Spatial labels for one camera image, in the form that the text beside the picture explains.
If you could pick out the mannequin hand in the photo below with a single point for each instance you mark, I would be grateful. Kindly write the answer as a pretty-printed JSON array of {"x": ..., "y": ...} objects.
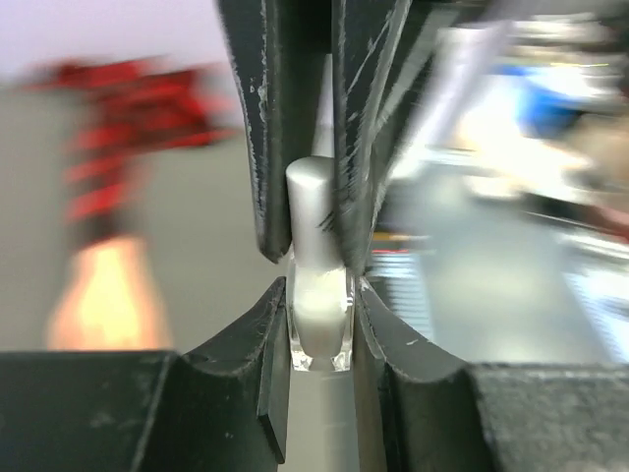
[{"x": 111, "y": 302}]

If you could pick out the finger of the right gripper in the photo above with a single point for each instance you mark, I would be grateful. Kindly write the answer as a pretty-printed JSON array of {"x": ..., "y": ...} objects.
[
  {"x": 365, "y": 41},
  {"x": 253, "y": 33}
]

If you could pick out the red plaid shirt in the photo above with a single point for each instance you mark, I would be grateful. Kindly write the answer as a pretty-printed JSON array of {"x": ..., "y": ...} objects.
[{"x": 135, "y": 109}]

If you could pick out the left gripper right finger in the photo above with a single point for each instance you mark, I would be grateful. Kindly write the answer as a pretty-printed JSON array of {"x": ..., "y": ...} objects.
[{"x": 420, "y": 408}]

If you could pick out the clear nail polish bottle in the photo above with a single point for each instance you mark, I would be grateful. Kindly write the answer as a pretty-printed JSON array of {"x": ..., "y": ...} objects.
[{"x": 320, "y": 317}]

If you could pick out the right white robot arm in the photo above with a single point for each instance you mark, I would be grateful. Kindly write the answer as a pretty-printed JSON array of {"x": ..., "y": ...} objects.
[{"x": 400, "y": 72}]

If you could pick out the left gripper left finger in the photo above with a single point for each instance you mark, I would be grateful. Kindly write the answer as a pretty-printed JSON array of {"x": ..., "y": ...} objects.
[{"x": 221, "y": 407}]

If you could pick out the white nail polish brush cap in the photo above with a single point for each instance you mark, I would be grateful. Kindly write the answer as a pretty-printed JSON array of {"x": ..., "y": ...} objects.
[{"x": 309, "y": 184}]

